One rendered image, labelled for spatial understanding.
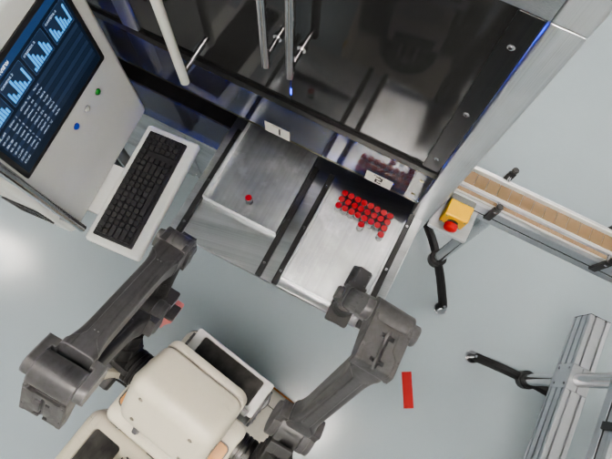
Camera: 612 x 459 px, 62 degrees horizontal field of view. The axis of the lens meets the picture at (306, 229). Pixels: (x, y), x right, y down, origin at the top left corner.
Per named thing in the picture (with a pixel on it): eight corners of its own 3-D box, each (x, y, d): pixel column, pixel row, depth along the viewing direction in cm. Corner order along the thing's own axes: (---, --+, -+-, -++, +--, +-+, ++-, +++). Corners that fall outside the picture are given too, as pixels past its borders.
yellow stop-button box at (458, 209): (447, 200, 156) (454, 192, 149) (468, 210, 155) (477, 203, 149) (437, 220, 154) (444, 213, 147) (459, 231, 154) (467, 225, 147)
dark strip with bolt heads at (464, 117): (404, 192, 152) (519, 7, 76) (418, 199, 152) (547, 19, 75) (402, 196, 152) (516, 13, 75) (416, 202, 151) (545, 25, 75)
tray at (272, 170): (255, 114, 171) (254, 109, 168) (324, 147, 169) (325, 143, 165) (203, 198, 162) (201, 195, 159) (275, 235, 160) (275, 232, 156)
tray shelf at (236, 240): (242, 111, 174) (242, 108, 172) (430, 202, 166) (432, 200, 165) (168, 230, 161) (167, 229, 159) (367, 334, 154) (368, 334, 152)
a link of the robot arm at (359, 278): (335, 296, 126) (364, 313, 126) (357, 257, 129) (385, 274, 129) (325, 300, 137) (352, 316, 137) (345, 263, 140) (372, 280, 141)
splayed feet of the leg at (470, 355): (468, 346, 239) (478, 344, 225) (568, 397, 234) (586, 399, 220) (462, 362, 237) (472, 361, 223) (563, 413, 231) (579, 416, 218)
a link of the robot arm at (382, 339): (355, 345, 80) (410, 378, 80) (376, 286, 90) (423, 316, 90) (259, 438, 111) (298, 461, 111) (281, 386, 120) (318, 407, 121)
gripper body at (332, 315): (360, 297, 146) (363, 292, 138) (343, 329, 143) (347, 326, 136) (340, 286, 146) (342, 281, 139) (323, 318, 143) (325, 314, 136)
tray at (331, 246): (331, 187, 165) (331, 183, 161) (403, 223, 162) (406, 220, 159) (280, 278, 156) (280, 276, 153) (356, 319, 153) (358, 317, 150)
